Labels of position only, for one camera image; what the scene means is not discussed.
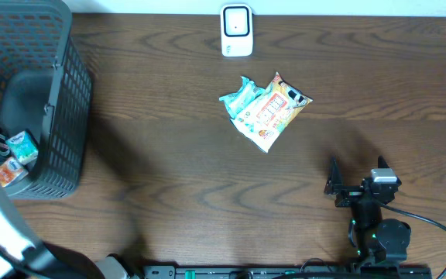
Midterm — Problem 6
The orange white snack bag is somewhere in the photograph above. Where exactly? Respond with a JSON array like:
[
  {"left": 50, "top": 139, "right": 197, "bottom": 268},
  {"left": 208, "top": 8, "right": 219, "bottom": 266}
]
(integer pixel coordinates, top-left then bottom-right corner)
[{"left": 229, "top": 74, "right": 313, "bottom": 153}]

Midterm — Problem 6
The light blue wipes pack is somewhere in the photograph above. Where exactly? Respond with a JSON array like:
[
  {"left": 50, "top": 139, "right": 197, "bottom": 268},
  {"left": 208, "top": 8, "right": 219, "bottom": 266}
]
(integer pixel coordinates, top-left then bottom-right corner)
[{"left": 219, "top": 76, "right": 265, "bottom": 119}]

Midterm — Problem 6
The teal tissue pack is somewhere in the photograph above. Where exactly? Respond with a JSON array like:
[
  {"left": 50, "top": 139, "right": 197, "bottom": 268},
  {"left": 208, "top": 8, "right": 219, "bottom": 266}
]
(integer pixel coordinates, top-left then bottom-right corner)
[{"left": 5, "top": 131, "right": 39, "bottom": 165}]

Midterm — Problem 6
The orange tissue pack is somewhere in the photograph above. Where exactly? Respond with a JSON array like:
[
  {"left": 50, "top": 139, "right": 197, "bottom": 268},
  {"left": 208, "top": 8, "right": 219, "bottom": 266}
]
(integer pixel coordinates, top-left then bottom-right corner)
[{"left": 0, "top": 157, "right": 28, "bottom": 188}]

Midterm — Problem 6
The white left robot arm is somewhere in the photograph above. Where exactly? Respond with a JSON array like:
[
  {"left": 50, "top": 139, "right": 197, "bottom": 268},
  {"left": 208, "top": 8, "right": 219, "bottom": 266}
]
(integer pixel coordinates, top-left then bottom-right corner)
[{"left": 0, "top": 185, "right": 139, "bottom": 279}]

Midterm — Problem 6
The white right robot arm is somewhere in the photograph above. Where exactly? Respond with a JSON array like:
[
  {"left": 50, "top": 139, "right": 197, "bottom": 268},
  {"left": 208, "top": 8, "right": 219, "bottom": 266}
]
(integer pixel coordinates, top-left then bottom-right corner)
[{"left": 324, "top": 157, "right": 411, "bottom": 272}]

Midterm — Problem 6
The grey plastic basket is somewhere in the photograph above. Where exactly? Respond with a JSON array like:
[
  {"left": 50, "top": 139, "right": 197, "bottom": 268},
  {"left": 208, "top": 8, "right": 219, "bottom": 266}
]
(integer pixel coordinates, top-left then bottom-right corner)
[{"left": 0, "top": 0, "right": 93, "bottom": 199}]

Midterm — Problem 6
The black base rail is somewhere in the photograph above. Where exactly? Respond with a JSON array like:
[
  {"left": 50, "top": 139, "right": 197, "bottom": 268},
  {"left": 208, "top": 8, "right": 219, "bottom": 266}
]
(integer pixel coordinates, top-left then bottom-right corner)
[{"left": 142, "top": 265, "right": 432, "bottom": 279}]

